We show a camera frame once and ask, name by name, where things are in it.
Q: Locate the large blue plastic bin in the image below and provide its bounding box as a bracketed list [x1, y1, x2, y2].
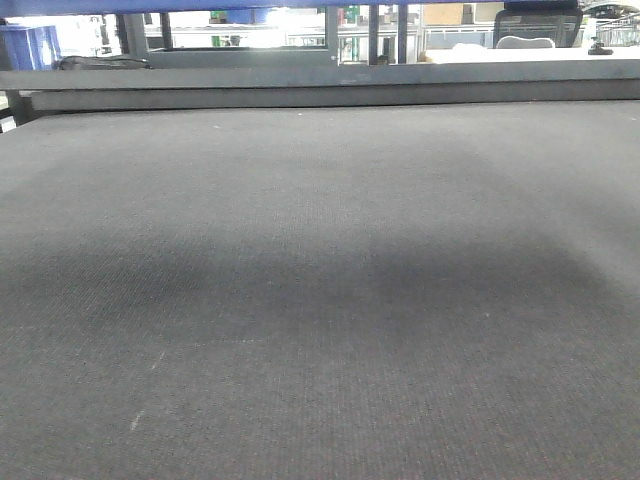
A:
[1, 0, 439, 18]

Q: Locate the white table surface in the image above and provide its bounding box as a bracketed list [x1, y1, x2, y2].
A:
[417, 44, 639, 64]

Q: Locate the black mesh office chair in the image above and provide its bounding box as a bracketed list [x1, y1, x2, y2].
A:
[493, 1, 584, 49]

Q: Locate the distant blue crate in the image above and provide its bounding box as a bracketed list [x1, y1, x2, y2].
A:
[1, 25, 61, 71]

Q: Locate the dark grey cabinet frame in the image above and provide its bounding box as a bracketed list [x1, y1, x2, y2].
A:
[116, 6, 339, 69]

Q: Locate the grey conveyor side frame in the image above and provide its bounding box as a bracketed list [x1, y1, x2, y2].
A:
[1, 59, 639, 112]

